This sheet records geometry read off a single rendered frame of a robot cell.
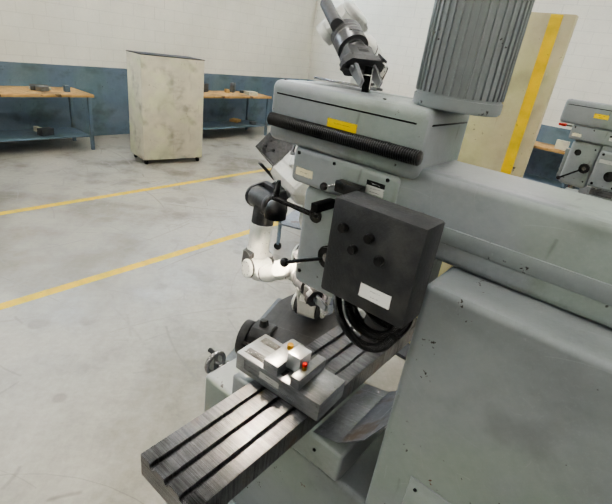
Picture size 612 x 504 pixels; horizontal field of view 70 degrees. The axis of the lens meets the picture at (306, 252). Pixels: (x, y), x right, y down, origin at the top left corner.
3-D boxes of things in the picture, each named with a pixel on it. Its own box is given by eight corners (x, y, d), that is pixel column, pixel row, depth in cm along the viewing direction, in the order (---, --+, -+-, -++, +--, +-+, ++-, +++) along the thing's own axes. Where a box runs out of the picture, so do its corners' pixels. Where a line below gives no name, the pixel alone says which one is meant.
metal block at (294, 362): (285, 366, 141) (287, 352, 139) (297, 358, 146) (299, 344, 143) (298, 374, 139) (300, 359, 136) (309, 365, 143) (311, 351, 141)
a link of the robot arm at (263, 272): (271, 282, 165) (246, 284, 180) (293, 279, 171) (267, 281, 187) (268, 254, 166) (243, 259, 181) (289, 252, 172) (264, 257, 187)
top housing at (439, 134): (265, 137, 124) (270, 76, 117) (321, 132, 143) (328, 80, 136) (414, 183, 99) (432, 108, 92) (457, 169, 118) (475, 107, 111)
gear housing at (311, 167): (288, 180, 123) (292, 145, 119) (338, 170, 141) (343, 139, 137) (390, 217, 106) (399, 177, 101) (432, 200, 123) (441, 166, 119)
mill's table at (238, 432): (140, 473, 119) (139, 453, 116) (374, 312, 210) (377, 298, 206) (193, 533, 107) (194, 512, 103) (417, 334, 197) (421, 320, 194)
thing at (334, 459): (229, 399, 164) (231, 374, 159) (290, 359, 189) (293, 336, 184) (335, 485, 137) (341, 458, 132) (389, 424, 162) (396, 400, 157)
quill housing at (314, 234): (289, 280, 137) (302, 182, 123) (328, 262, 152) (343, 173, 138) (338, 306, 126) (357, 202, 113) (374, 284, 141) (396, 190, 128)
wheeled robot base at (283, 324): (285, 302, 291) (290, 258, 277) (359, 325, 278) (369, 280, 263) (240, 356, 236) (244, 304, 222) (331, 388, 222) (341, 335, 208)
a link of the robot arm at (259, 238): (235, 268, 183) (243, 219, 175) (261, 266, 191) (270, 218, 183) (248, 281, 175) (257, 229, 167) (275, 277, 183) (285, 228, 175)
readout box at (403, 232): (315, 290, 92) (330, 196, 83) (340, 277, 99) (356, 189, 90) (398, 333, 81) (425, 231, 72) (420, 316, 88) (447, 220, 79)
